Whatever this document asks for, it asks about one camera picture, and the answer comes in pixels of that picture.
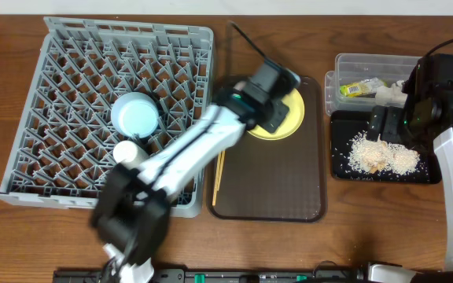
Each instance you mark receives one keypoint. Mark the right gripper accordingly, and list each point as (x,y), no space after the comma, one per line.
(386,123)

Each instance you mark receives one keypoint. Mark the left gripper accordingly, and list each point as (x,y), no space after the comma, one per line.
(278,116)

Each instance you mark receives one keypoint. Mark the yellow round plate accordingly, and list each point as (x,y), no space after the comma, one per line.
(290,124)

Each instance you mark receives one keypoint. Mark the white tissue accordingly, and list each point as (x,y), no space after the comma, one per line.
(391,96)

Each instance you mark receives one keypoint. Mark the rice food waste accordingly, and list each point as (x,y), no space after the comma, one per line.
(378,157)

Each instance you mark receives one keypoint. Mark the green snack wrapper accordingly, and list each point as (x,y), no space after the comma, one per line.
(363,88)

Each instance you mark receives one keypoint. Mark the wooden chopstick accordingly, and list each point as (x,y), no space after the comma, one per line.
(219,170)
(215,188)

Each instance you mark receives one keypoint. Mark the light blue bowl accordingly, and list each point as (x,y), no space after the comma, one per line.
(135,115)

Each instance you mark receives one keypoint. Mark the cream white cup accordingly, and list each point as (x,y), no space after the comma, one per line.
(129,153)

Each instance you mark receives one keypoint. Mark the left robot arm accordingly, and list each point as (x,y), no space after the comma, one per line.
(133,212)

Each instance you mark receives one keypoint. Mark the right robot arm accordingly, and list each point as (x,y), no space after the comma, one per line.
(424,123)

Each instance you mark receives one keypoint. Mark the black waste tray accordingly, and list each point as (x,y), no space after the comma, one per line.
(347,125)

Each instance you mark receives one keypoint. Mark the grey plastic dishwasher rack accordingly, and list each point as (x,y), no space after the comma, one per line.
(62,152)

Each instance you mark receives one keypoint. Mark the clear plastic bin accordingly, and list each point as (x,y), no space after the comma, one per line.
(355,67)

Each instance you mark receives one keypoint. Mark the dark brown serving tray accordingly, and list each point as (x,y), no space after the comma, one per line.
(277,181)

